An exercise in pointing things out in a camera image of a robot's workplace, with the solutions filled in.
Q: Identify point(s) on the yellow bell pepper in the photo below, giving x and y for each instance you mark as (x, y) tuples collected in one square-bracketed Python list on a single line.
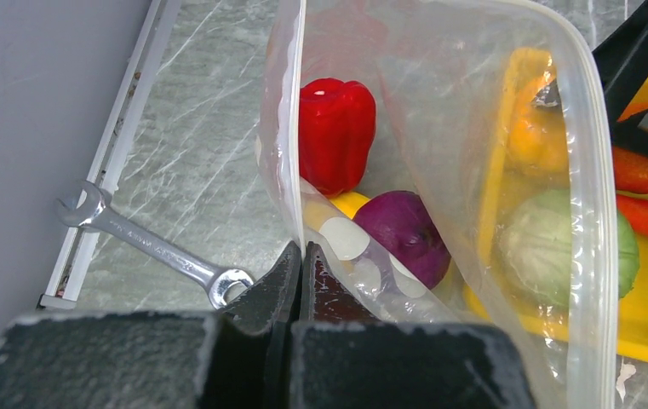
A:
[(537, 143)]

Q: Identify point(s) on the aluminium side rail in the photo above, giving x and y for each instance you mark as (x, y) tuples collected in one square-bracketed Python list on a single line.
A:
[(78, 247)]

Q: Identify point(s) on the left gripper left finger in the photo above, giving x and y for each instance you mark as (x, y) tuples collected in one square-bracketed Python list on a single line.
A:
[(231, 358)]

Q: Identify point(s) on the orange toy pumpkin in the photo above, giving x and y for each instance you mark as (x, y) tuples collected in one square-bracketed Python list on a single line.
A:
[(630, 171)]

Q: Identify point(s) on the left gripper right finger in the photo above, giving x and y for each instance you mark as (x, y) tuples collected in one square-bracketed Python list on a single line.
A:
[(341, 356)]

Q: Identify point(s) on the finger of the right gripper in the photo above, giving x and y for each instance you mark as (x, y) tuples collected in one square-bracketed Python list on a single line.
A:
[(622, 61)]

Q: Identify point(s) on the purple toy onion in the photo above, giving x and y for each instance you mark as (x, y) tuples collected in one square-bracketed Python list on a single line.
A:
[(399, 221)]

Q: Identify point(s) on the clear dotted zip top bag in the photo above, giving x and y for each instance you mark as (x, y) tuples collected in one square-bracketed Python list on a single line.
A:
[(435, 69)]

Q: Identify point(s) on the silver combination wrench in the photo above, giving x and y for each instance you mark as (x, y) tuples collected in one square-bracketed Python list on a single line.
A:
[(96, 213)]

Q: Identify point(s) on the red bell pepper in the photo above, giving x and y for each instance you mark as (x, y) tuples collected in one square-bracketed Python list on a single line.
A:
[(337, 127)]

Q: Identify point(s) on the green toy cabbage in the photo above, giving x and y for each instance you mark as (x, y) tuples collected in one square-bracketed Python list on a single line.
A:
[(535, 248)]

